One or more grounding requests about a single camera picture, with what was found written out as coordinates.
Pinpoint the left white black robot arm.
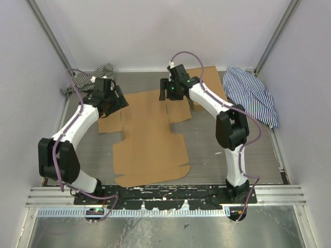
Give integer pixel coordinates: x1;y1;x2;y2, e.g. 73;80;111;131
38;79;129;205

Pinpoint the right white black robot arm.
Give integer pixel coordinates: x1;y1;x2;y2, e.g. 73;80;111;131
159;77;249;204

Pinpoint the folded brown cardboard box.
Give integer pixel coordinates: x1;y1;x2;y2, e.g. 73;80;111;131
185;66;229;112

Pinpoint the grey striped cloth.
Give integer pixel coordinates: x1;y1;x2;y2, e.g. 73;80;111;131
60;63;115;99

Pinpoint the blue white striped cloth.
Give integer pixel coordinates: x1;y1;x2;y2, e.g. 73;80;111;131
222;68;279;129

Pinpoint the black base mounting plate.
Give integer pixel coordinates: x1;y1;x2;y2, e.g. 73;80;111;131
70;184;247;210

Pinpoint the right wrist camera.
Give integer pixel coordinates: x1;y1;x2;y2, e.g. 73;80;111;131
167;61;187;82

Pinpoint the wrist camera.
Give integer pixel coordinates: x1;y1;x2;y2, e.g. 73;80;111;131
167;61;187;82
92;77;113;99

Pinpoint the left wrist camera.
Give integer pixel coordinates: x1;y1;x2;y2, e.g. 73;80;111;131
92;77;113;99

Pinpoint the perforated cable duct strip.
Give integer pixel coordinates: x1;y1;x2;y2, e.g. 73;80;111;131
37;207;230;218

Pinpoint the aluminium rail frame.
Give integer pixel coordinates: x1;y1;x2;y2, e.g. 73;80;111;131
26;184;306;209

